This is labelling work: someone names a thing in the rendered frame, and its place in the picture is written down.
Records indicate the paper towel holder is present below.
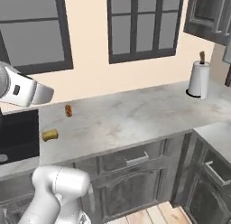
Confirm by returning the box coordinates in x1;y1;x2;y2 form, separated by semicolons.
185;51;211;99

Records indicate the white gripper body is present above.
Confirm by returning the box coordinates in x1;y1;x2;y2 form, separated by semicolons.
31;82;55;106

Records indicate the white paper towel roll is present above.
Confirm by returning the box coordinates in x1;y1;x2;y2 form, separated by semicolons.
188;61;211;100

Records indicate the wide dark-framed window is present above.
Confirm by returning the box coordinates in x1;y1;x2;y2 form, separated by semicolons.
0;0;75;76

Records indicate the grey cabinet door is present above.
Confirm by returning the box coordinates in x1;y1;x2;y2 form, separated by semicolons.
73;161;102;224
182;173;231;224
97;166;170;221

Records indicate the orange-brown small food item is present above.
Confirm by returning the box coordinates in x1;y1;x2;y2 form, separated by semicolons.
64;104;74;118

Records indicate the silver cabinet door handle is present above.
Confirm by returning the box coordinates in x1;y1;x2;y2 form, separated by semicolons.
88;184;97;214

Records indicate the dark-framed grid window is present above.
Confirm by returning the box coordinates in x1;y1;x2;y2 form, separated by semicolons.
106;0;186;65

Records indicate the grey drawer front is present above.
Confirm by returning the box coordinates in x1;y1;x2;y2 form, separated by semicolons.
200;145;231;188
98;139;170;173

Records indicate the olive-yellow cylinder item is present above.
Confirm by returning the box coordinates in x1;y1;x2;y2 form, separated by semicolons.
41;128;60;143

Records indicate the silver drawer handle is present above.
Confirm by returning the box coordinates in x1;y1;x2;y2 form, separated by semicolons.
204;160;231;187
124;151;151;168

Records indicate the grey wall cabinet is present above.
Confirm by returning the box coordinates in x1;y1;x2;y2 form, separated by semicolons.
183;0;231;47

